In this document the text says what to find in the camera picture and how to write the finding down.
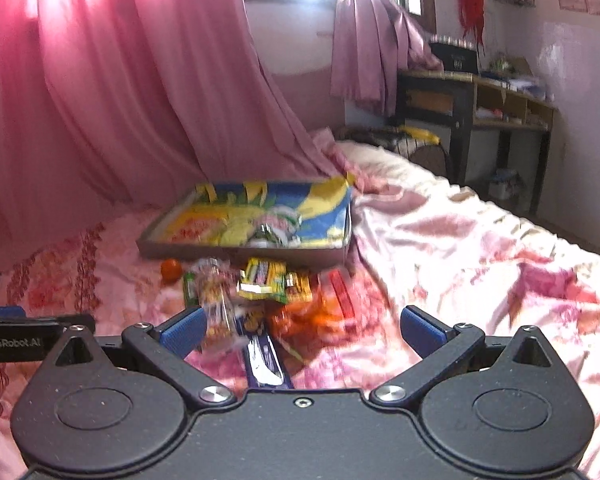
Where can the black box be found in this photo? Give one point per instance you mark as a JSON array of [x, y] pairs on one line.
[[455, 57]]

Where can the red hanging decoration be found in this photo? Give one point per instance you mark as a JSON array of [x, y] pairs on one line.
[[470, 0]]

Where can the orange transparent packet red label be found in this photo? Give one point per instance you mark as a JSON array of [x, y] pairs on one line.
[[310, 322]]

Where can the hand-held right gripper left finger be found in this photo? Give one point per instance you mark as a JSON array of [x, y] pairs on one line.
[[185, 332]]

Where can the colourful cartoon tray lining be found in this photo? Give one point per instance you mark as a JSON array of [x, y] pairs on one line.
[[320, 210]]

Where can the purple curtain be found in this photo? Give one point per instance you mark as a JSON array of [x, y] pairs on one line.
[[365, 50]]

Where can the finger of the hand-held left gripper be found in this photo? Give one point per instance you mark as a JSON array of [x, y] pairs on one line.
[[2, 311]]

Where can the yellow purple striped packet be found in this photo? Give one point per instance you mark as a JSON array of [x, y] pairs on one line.
[[262, 275]]

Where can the pink curtain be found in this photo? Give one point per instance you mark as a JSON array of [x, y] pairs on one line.
[[105, 85]]

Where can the white green snack packet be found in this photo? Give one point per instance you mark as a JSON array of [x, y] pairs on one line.
[[277, 225]]

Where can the grey tray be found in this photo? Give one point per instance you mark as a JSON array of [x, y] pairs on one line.
[[240, 256]]

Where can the pink floral blanket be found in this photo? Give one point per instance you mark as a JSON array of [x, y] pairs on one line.
[[455, 260]]

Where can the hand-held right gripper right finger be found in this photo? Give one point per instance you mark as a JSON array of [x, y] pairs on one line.
[[422, 332]]

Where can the yellow cloth item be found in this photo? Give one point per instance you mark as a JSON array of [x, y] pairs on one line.
[[420, 134]]

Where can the white storage container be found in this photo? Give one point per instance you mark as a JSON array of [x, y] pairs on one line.
[[504, 187]]

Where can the small orange fruit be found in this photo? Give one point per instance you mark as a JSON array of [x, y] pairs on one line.
[[171, 270]]

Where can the wooden desk black frame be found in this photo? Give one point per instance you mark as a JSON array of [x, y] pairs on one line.
[[460, 110]]

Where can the clear candy packet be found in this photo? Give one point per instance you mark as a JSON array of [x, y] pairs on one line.
[[217, 305]]

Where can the dark blue packet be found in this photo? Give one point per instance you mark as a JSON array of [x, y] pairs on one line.
[[265, 360]]

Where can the dark chair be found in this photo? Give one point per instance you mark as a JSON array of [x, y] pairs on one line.
[[430, 157]]

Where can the golden snack packet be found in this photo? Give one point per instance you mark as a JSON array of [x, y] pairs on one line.
[[300, 287]]

